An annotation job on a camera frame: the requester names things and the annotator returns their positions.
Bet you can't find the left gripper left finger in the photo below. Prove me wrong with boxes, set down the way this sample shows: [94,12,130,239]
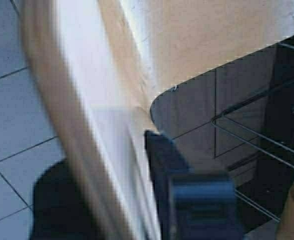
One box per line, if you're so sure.
[32,159,107,240]

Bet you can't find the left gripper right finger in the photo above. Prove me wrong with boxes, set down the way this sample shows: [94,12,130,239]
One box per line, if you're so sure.
[144,130,244,240]

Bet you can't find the wooden chair square cutouts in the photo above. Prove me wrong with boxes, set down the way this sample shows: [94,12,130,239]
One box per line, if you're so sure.
[20,0,294,240]

